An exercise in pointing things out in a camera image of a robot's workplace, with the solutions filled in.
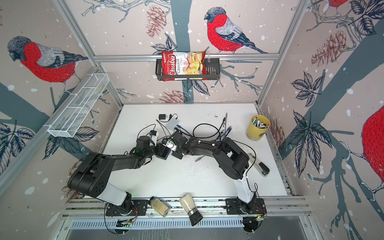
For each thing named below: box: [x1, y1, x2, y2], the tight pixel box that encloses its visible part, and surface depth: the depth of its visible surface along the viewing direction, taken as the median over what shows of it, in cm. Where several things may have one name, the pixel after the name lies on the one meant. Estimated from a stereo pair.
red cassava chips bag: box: [161, 50, 208, 82], surface depth 90 cm
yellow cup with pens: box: [247, 114, 271, 141], surface depth 94 cm
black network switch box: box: [156, 145, 171, 160], surface depth 87 cm
